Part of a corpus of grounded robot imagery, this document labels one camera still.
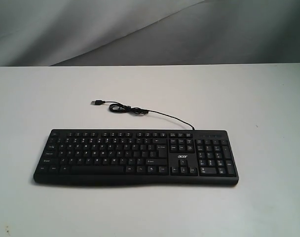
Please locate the black acer keyboard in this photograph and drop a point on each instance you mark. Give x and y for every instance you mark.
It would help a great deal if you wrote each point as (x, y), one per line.
(125, 157)

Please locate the grey backdrop cloth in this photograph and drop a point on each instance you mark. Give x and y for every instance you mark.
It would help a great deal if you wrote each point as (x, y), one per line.
(148, 32)

